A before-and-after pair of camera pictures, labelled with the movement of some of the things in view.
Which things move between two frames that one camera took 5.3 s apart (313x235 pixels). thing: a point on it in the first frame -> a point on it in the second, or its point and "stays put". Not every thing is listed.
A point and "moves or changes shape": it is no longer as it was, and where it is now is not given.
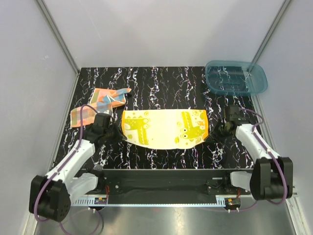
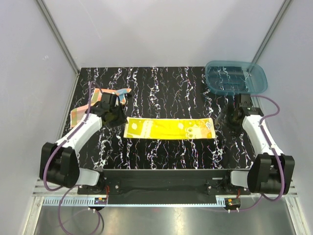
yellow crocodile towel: x=166 y=129 moves or changes shape
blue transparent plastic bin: x=234 y=78 stays put
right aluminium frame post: x=280 y=11 stays put
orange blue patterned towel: x=103 y=101 stays put
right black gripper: x=214 y=135 -> x=234 y=129
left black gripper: x=119 y=137 -> x=122 y=119
